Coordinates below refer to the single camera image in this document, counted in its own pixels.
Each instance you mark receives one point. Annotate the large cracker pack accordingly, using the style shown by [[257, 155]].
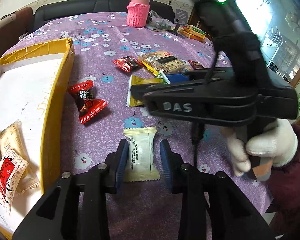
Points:
[[163, 61]]

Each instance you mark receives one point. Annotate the white red snack packet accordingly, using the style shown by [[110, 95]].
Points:
[[12, 167]]

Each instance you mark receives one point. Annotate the red black candy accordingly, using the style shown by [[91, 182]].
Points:
[[87, 105], [128, 64]]

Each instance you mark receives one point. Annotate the yellow rimmed white tray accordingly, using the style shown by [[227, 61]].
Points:
[[33, 83]]

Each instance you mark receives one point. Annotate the right white gloved hand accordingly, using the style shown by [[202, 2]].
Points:
[[278, 142]]

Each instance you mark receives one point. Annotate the maroon sleeve forearm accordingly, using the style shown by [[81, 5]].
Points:
[[284, 185]]

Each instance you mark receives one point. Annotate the grey phone stand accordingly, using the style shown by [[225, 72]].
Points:
[[181, 18]]

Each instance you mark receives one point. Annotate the orange biscuit boxes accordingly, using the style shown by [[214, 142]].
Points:
[[192, 32]]

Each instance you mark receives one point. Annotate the black leather sofa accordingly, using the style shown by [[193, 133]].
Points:
[[47, 13]]

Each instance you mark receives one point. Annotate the long beige wafer stick pack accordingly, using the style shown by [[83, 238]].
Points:
[[12, 136]]

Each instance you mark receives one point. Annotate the brown armchair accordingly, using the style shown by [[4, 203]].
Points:
[[13, 26]]

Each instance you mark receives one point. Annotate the clear plastic bag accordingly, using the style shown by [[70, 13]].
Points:
[[156, 23]]

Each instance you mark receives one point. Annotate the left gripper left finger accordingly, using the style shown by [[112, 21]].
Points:
[[75, 206]]

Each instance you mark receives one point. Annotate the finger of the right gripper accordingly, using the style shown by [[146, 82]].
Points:
[[219, 74], [184, 93]]

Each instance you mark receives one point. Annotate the long red chocolate bar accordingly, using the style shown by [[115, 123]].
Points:
[[195, 65]]

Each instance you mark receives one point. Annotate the white cream candy packet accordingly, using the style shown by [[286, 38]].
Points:
[[140, 165]]

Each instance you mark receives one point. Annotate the pink knitted thermos bottle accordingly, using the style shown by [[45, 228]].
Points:
[[137, 13]]

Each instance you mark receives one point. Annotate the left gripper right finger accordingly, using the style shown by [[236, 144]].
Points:
[[211, 201]]

